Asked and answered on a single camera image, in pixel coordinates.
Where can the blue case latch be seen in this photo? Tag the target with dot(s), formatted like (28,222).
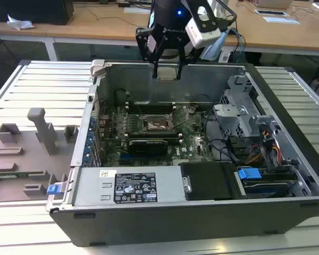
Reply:
(53,190)

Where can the grey metal drive cage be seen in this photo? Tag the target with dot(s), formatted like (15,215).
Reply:
(228,114)

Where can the green motherboard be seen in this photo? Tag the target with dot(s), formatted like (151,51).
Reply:
(199,132)

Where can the beige flat box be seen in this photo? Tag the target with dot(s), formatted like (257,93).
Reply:
(271,3)

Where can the wooden desk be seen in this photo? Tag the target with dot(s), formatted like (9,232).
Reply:
(95,29)

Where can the hard disk in blue carrier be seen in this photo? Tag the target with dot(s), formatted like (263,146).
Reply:
(248,173)

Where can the blue expansion slot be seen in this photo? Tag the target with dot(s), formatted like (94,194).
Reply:
(127,158)

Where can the blue slot retention clip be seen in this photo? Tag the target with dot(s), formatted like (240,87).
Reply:
(92,122)
(85,159)
(87,152)
(90,137)
(88,144)

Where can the open black PC case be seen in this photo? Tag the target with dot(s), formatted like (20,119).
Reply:
(175,225)

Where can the black round chassis speaker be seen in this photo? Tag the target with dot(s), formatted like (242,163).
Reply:
(119,97)

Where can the black box on desk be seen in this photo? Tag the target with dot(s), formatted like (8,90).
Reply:
(29,10)

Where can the crumpled white paper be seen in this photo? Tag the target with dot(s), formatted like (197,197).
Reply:
(20,24)

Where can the white paper sheet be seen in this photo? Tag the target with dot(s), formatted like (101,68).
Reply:
(135,10)

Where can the black RAM slot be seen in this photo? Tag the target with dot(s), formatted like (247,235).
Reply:
(154,135)
(154,132)
(149,106)
(149,103)
(149,111)
(154,139)

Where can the silver power supply unit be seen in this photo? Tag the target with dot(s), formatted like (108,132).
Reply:
(90,186)

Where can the pale blue sheet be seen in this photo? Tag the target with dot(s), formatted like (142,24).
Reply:
(281,20)

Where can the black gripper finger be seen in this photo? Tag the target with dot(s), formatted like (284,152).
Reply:
(143,45)
(179,69)

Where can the white sheet with dark strip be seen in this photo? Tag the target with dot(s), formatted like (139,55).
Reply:
(271,12)

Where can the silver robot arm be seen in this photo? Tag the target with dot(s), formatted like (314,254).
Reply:
(211,51)

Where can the black plastic shroud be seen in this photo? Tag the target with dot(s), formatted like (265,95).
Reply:
(210,180)

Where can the black graphics card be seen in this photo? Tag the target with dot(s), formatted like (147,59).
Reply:
(149,147)

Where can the black power adapter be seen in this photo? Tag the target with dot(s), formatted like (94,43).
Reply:
(123,4)

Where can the silver CPU plate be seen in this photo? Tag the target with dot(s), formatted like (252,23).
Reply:
(168,74)

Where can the grey parts rack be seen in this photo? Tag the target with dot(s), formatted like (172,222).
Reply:
(29,170)

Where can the CPU socket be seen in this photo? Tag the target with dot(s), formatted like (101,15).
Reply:
(154,124)

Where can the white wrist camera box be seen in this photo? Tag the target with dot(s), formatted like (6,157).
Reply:
(202,35)

